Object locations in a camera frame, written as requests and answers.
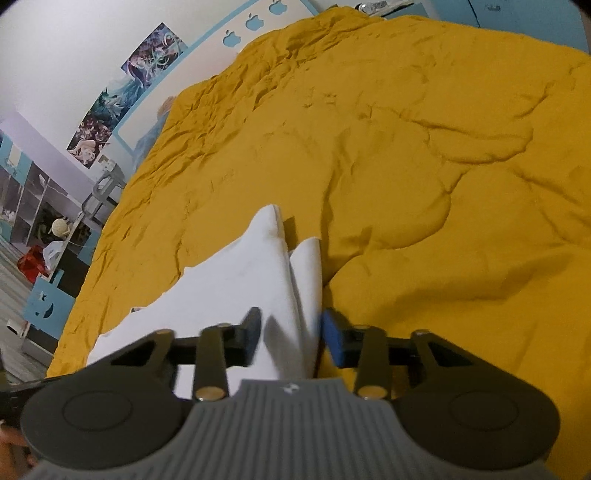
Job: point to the anime wall poster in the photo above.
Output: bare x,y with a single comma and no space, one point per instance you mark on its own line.
113,104
87,141
154,50

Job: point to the red bag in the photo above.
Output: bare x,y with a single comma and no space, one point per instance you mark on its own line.
32,265

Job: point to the white and blue headboard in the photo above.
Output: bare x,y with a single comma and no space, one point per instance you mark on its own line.
203,60

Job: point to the blue and white wardrobe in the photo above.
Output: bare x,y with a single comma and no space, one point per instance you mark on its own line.
508,14

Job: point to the small grey chair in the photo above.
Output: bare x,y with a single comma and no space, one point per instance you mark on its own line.
104,184

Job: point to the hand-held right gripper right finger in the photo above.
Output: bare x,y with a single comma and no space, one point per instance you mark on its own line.
334,339

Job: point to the black and blue desk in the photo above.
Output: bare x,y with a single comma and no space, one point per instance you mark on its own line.
48,307

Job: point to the open shelf unit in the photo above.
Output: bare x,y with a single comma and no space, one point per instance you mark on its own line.
27,184

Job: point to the white printed sweatshirt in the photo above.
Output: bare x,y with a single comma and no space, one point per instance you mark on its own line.
231,281

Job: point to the round beige lamp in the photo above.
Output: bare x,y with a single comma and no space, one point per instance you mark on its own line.
59,227

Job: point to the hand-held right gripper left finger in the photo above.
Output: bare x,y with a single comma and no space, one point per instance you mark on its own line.
251,339

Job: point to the white wall socket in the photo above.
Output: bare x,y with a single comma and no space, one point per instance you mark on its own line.
107,162

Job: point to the blue pillow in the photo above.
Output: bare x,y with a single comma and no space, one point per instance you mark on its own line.
150,134

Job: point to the yellow blanket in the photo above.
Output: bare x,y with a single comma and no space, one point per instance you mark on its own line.
415,161

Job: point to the white plastic bag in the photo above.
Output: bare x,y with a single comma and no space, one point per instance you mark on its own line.
53,253

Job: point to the person's left hand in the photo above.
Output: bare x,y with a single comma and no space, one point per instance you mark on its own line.
10,436

